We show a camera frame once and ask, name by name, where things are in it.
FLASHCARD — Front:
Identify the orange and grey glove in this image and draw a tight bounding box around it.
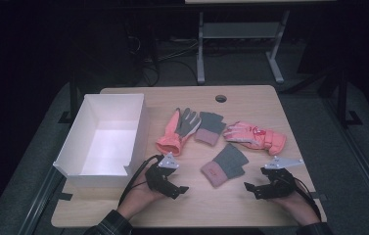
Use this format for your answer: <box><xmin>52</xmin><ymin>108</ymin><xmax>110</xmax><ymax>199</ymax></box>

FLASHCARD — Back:
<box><xmin>155</xmin><ymin>107</ymin><xmax>203</xmax><ymax>157</ymax></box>

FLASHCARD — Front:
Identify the bundle of floor cables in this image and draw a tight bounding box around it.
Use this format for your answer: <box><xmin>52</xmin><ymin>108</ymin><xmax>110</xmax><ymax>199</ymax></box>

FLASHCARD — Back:
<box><xmin>124</xmin><ymin>30</ymin><xmax>200</xmax><ymax>87</ymax></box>

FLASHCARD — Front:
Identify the grey metal stand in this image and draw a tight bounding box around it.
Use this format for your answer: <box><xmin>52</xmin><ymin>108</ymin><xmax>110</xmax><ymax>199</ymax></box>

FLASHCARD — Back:
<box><xmin>196</xmin><ymin>9</ymin><xmax>291</xmax><ymax>86</ymax></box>

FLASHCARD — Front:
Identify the person's right hand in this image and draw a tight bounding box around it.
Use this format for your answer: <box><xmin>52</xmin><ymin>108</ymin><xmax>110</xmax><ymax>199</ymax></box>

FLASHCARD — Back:
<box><xmin>269</xmin><ymin>181</ymin><xmax>321</xmax><ymax>227</ymax></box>

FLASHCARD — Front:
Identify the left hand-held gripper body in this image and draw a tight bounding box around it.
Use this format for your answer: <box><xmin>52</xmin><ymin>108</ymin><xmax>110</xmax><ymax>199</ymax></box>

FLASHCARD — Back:
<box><xmin>144</xmin><ymin>152</ymin><xmax>180</xmax><ymax>200</ymax></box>

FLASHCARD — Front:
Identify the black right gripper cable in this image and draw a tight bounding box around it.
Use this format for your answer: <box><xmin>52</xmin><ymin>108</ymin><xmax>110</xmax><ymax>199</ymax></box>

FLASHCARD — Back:
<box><xmin>289</xmin><ymin>175</ymin><xmax>323</xmax><ymax>221</ymax></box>

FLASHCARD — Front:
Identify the person's left hand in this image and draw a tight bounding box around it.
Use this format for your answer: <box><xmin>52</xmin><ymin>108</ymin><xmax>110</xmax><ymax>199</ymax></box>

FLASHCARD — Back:
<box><xmin>116</xmin><ymin>169</ymin><xmax>167</xmax><ymax>220</ymax></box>

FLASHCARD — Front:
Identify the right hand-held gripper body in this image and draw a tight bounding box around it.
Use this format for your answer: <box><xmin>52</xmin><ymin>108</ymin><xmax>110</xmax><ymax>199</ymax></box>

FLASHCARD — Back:
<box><xmin>255</xmin><ymin>155</ymin><xmax>305</xmax><ymax>200</ymax></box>

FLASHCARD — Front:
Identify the grey fingerless glove pink cuff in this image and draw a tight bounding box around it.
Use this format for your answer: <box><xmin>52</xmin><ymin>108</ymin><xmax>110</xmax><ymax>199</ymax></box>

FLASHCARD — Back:
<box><xmin>194</xmin><ymin>111</ymin><xmax>227</xmax><ymax>147</ymax></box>
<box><xmin>200</xmin><ymin>143</ymin><xmax>250</xmax><ymax>189</ymax></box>

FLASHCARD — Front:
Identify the aluminium rail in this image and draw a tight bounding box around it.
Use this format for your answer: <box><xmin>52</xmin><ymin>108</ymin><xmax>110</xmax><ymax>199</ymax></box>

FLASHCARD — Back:
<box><xmin>17</xmin><ymin>167</ymin><xmax>64</xmax><ymax>235</ymax></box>
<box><xmin>322</xmin><ymin>97</ymin><xmax>369</xmax><ymax>226</ymax></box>

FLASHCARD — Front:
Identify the pink and white ski glove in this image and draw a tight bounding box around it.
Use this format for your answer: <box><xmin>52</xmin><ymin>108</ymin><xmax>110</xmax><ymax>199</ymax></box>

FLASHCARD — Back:
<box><xmin>222</xmin><ymin>120</ymin><xmax>288</xmax><ymax>157</ymax></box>

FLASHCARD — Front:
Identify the white box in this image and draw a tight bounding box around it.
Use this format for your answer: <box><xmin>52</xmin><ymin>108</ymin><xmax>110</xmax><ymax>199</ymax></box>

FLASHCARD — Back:
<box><xmin>52</xmin><ymin>93</ymin><xmax>151</xmax><ymax>189</ymax></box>

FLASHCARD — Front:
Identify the black stand leg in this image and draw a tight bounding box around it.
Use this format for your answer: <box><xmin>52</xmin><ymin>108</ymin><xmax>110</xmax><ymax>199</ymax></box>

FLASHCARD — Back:
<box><xmin>317</xmin><ymin>63</ymin><xmax>364</xmax><ymax>129</ymax></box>
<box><xmin>57</xmin><ymin>70</ymin><xmax>80</xmax><ymax>125</ymax></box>

